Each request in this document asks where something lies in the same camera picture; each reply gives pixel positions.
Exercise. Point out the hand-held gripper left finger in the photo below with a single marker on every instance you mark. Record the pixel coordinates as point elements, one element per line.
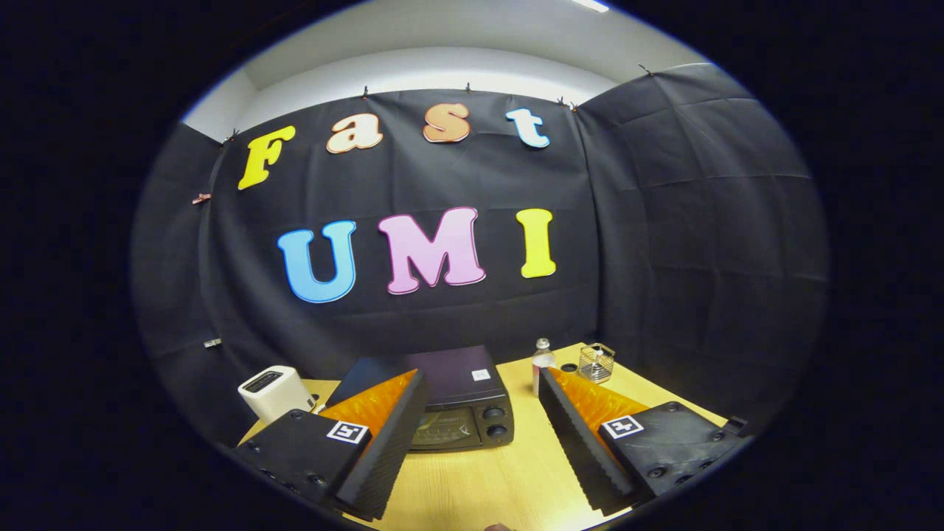
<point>387,453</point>

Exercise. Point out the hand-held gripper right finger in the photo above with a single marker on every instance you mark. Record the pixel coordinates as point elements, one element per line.
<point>575,450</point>

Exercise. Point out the black toaster oven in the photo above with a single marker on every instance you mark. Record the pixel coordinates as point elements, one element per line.
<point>457,369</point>

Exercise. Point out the white bread toaster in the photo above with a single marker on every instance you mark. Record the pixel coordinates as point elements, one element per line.
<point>273,394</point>

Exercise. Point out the small patterned plate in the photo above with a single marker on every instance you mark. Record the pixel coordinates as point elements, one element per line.
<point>318,404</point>

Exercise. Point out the clear plastic bottle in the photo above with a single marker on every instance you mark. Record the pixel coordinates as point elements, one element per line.
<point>543,361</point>

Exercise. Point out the black backdrop cloth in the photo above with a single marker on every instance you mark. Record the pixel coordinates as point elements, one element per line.
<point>627,221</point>

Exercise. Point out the ceiling light strip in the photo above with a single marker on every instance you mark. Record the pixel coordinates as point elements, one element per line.
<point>590,5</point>

